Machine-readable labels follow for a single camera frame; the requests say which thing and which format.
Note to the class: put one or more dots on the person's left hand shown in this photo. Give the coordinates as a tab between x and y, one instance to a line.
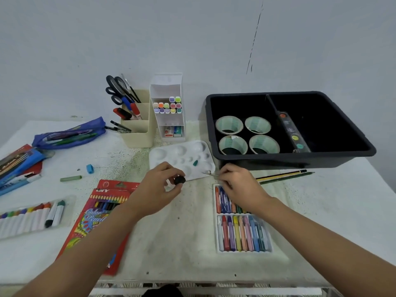
153	190

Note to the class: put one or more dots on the person's right hand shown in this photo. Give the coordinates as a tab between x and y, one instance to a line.
244	190

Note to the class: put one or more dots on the person's left thumb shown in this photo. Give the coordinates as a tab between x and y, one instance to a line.
174	190

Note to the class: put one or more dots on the person's right thumb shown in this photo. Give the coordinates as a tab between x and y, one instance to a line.
225	179

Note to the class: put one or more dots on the small black round cap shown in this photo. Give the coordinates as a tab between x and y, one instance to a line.
179	180

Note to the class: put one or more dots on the small thin metal tool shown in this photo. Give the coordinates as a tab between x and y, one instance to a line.
209	173

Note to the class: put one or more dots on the person's left forearm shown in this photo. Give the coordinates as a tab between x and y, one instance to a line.
83	253

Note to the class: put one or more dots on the person's right forearm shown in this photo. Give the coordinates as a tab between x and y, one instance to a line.
324	244

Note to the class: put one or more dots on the white plastic paint palette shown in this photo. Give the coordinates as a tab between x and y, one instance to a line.
185	154

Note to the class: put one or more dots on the white crayon tray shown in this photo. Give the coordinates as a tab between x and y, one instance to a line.
216	231

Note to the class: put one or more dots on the yellow black striped pencil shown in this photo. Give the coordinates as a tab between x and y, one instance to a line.
281	175

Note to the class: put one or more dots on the set of coloured crayons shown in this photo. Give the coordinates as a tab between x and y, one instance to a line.
244	233

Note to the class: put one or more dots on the red white eraser box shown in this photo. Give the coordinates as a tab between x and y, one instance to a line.
168	131

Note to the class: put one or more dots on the blue white eraser box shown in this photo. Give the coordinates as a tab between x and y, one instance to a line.
177	131

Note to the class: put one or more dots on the green pencil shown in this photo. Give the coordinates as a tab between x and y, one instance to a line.
290	177

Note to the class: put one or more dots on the beige plastic pen holder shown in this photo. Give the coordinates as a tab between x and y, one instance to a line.
137	132

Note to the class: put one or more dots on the clear strip of paint pots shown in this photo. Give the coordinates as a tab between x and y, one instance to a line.
292	132

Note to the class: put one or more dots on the black pen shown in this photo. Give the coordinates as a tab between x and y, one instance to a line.
119	126

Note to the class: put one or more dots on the red coloured pencil box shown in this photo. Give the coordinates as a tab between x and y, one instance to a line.
92	213

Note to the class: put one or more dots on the group of pastel capped markers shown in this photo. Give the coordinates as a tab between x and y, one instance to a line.
168	105

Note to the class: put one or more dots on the red capped pen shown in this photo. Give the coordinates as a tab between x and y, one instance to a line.
135	109

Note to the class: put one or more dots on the red black marker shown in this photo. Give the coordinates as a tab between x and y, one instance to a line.
122	113

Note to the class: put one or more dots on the person's black clothing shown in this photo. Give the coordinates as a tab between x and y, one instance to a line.
162	291

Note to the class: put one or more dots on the green chalk stick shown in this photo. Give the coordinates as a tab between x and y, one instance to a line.
71	178

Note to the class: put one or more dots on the white plastic marker organizer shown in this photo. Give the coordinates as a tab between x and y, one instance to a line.
168	86

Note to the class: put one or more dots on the thin paint brush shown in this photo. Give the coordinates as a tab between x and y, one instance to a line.
130	86

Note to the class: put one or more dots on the grey black scissors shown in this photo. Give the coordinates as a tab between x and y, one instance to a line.
122	85

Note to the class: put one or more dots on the black plastic storage bin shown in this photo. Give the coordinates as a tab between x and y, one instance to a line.
334	132

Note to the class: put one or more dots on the blue mesh pencil pouch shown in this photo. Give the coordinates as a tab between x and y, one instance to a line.
68	134

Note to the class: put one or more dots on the red flat packet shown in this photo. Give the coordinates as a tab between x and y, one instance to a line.
34	168

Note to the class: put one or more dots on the clear case of white markers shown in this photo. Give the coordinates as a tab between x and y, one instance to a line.
27	218

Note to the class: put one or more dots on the white blue marker pen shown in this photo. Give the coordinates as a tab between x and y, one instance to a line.
18	184

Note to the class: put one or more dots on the blue pencil packet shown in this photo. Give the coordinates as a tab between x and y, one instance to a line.
18	165

